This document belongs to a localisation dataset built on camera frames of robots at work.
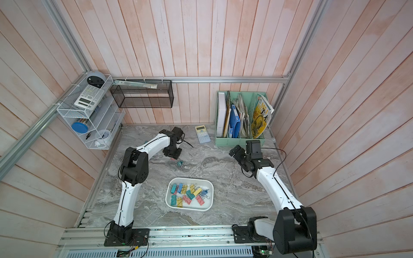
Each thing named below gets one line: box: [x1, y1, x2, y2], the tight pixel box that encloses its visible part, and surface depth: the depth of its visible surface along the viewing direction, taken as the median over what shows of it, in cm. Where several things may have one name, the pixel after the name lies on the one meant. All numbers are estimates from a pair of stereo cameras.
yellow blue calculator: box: [194, 124, 212, 145], surface depth 116 cm
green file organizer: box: [215, 90, 268, 147], surface depth 103 cm
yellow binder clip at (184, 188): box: [181, 184, 188, 195], surface depth 88 cm
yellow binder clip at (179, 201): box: [176, 196, 184, 208], surface depth 85 cm
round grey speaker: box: [86, 70, 106, 89], surface depth 83 cm
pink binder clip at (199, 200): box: [195, 195, 205, 206], surface depth 85 cm
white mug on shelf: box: [94, 129, 111, 148], surface depth 92 cm
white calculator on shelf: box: [74, 84, 105, 111], surface depth 79 cm
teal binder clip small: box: [170, 194, 177, 206], surface depth 86 cm
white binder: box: [216, 91, 227, 138], surface depth 100 cm
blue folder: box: [228, 104, 241, 139], surface depth 98 cm
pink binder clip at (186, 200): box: [182, 195, 192, 205], surface depth 85 cm
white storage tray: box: [165, 177, 215, 212], surface depth 86 cm
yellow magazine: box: [251, 93, 275, 139], surface depth 103 cm
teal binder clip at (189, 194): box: [186, 189, 196, 200], surface depth 87 cm
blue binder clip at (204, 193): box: [200, 189, 211, 199], surface depth 85 cm
